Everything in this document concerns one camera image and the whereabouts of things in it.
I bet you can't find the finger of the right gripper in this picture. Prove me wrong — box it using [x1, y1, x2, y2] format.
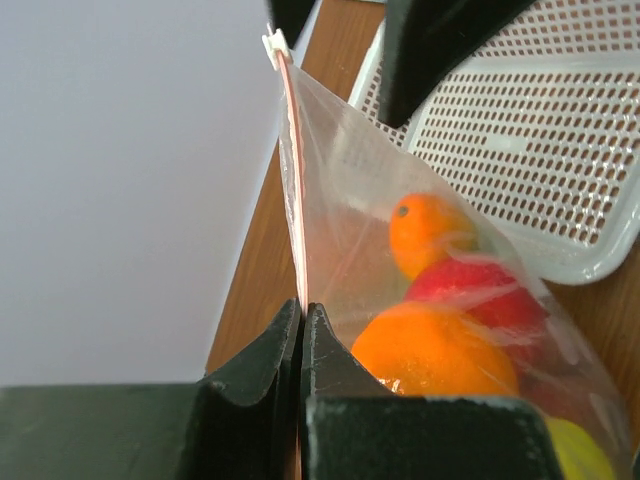
[383, 0, 531, 128]
[266, 0, 316, 46]

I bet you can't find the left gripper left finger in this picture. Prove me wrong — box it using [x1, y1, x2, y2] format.
[1, 299, 301, 479]

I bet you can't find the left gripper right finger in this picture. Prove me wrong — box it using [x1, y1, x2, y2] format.
[299, 304, 563, 479]

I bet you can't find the clear zip top bag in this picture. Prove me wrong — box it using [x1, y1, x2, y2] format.
[263, 30, 632, 479]

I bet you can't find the white perforated plastic basket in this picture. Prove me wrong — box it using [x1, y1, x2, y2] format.
[346, 0, 640, 286]

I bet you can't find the orange fake orange front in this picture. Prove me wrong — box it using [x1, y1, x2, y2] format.
[351, 301, 519, 396]

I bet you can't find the red fake apple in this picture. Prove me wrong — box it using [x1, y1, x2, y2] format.
[404, 255, 548, 370]

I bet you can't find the yellow fake lemon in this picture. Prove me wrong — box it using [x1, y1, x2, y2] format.
[544, 416, 616, 480]

